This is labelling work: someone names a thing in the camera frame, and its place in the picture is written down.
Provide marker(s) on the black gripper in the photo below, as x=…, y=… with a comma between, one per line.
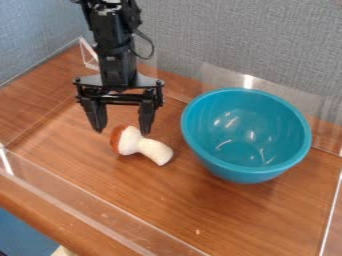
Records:
x=117, y=85

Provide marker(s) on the brown and white toy mushroom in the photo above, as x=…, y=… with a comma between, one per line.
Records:
x=127, y=142

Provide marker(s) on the blue plastic bowl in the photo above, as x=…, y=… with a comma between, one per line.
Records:
x=247, y=134

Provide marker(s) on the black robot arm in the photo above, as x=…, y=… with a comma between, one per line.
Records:
x=113, y=20

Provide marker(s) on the clear acrylic back barrier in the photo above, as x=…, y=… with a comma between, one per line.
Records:
x=199, y=77

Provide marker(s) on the clear acrylic barrier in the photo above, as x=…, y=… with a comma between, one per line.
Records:
x=83, y=222
x=199, y=77

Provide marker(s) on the clear acrylic front barrier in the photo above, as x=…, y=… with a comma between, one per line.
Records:
x=83, y=222

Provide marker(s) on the clear acrylic corner bracket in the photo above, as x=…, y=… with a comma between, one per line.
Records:
x=88, y=55

